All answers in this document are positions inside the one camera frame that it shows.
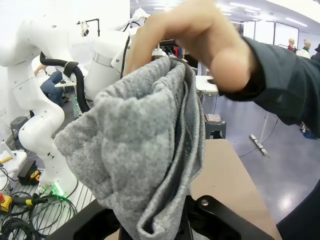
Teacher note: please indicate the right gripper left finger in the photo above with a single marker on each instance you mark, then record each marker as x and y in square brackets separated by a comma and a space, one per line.
[90, 225]

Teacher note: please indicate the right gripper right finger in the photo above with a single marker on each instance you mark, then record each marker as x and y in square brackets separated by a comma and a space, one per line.
[225, 225]

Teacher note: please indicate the grey training pants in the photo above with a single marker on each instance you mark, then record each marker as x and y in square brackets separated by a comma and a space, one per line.
[130, 140]

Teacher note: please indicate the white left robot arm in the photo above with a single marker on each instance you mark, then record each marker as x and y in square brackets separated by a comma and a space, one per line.
[25, 37]

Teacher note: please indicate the person's right forearm dark sleeve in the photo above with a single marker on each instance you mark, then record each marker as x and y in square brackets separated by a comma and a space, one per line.
[287, 82]

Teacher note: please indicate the person's right hand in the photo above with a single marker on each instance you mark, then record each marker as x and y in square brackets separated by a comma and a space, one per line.
[200, 32]

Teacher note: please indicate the yellow black tape measure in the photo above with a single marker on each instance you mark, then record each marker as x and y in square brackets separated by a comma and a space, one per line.
[35, 175]

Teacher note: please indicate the person's torso dark shirt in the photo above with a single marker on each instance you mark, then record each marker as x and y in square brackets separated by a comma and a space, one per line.
[305, 222]

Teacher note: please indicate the white table leg stand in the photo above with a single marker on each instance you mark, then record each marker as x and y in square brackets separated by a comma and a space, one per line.
[260, 146]

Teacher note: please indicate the yellow emergency stop box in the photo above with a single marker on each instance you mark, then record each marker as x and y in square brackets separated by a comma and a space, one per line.
[5, 203]

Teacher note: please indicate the grey plastic stool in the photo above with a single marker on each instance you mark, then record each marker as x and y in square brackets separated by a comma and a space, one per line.
[215, 127]

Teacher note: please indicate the white desk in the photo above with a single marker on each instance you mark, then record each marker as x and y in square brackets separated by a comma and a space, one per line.
[206, 83]

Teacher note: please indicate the seated person in blue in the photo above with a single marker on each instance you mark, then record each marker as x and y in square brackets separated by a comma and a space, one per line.
[51, 87]

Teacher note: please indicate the mannequin in white jacket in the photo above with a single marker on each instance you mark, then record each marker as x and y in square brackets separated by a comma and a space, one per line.
[305, 51]

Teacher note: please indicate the mannequin with red top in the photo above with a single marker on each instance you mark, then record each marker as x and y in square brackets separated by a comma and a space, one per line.
[291, 45]

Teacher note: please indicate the white backdrop screen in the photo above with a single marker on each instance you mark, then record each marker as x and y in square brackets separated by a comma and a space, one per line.
[287, 33]
[258, 31]

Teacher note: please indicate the figure with black bucket hat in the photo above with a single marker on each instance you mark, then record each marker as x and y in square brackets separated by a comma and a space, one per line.
[317, 51]

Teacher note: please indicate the black garment rack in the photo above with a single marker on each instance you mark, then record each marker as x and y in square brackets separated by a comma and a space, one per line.
[98, 27]

